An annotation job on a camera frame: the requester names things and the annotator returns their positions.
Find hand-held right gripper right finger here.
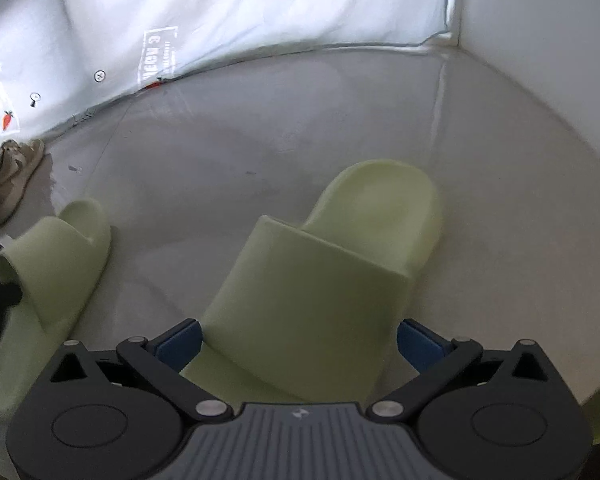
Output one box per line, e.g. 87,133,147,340
365,319,553,421

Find light green slide slipper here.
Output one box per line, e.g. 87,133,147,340
0,197,113,418
180,159,443,403

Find white printed bed sheet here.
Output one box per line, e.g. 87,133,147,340
0,0,462,161

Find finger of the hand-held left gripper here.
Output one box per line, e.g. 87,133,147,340
0,281,26,336

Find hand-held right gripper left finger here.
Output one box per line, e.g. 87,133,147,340
50,317,236,421

